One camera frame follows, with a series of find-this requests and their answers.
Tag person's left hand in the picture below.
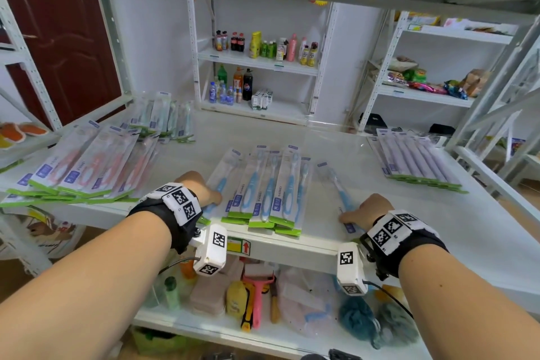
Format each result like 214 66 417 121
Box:
175 170 223 209

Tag person's right hand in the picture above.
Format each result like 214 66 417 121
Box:
339 193 395 232

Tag blue toothbrush packet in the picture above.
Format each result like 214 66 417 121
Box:
316 161 365 235
198 148 245 226

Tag white metal shelf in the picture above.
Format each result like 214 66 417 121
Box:
0 0 540 360

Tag row of purple toothbrush packets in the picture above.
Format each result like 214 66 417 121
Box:
367 127 469 195

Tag row of blue toothbrush packets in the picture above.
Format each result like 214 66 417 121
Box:
221 144 315 238

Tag row of green toothbrush packets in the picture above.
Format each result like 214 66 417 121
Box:
120 92 197 145

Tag row of pink toothbrush packets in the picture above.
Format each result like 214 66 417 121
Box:
0 120 161 209

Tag person's right forearm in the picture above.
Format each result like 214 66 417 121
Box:
398 245 540 360

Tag person's left forearm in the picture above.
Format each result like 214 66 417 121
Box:
0 211 173 360

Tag green-bordered price label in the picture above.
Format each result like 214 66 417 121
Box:
227 237 253 256

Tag black pouch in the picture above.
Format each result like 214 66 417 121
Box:
358 112 388 135

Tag stack of pink cloths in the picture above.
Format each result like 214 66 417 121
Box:
188 260 245 316

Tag small green bottle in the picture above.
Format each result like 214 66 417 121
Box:
163 276 181 311

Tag cluster of small white cartons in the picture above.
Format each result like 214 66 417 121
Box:
251 88 274 111

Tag blue mesh bath sponge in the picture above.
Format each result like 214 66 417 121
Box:
339 296 380 341

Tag pink plastic scraper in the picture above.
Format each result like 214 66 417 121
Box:
240 263 277 333

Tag yellow plastic bottle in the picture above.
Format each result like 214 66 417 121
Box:
226 281 250 317

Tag cluster of water and soda bottles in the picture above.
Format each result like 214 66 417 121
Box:
209 64 255 106

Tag clear plastic bag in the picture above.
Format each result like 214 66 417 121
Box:
276 267 338 338

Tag grey mesh bath sponge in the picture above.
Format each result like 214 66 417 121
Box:
373 301 421 350

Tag white snack shelving unit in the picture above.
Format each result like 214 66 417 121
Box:
358 9 520 133

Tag pile of snack packets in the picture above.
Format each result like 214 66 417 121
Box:
381 56 492 100

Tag row of colourful bottles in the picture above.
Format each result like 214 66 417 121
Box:
214 29 320 68

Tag green bag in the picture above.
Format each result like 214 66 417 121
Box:
130 326 191 356

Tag cartoon print bag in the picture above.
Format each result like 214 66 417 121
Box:
0 208 85 262

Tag yellow and orange shoes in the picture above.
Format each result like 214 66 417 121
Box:
0 121 50 150

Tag yellow snack packet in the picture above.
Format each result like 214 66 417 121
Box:
407 12 442 28

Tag red-brown wooden door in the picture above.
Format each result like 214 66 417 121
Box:
2 0 127 128

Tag white stationery rack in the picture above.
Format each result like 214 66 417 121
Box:
0 0 64 170

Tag black left wrist strap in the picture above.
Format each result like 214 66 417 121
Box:
128 182 203 254

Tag black wrist strap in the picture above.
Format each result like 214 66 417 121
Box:
128 182 203 254
359 210 450 281

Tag black right wrist strap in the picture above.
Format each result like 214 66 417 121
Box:
359 210 450 281

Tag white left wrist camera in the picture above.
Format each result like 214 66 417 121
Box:
190 223 228 277

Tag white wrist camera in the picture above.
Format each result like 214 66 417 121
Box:
190 223 228 277
336 241 372 297

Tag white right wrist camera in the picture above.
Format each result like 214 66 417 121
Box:
336 241 372 297

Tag black left camera cable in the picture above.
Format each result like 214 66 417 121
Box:
158 256 199 276

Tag black camera cable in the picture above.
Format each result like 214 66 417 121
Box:
364 280 415 321
158 256 199 276

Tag black right camera cable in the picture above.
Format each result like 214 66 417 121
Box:
364 280 415 321

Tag wooden handled brush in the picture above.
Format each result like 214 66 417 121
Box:
269 277 281 325

